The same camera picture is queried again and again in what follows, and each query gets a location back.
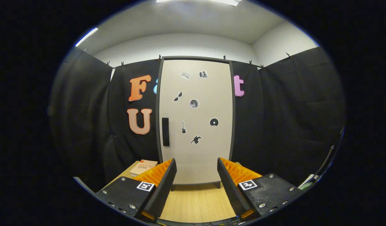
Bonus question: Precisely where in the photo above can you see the dark grey shoe cabinet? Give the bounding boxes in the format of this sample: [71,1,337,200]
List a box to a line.
[156,56,236,191]

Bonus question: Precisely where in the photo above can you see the black door handle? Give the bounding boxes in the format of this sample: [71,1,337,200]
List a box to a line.
[162,118,170,147]

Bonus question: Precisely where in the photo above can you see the white side table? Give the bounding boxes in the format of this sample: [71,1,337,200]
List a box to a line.
[298,174,320,190]

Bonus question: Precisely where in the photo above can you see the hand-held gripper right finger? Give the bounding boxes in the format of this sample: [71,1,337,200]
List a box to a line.
[217,157,306,220]

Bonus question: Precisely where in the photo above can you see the black backdrop cloth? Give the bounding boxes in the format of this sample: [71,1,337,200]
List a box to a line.
[49,46,347,189]

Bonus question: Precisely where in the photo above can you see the grey chair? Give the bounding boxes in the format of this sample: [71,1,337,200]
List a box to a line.
[73,177,97,192]

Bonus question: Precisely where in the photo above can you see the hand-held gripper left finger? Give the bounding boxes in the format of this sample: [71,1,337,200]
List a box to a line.
[94,158,177,222]

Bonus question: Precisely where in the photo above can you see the ceiling light panel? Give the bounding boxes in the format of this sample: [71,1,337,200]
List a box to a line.
[156,0,242,7]
[75,28,98,47]

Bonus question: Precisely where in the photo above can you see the orange white cover book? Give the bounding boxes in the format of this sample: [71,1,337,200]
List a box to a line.
[129,159,158,177]

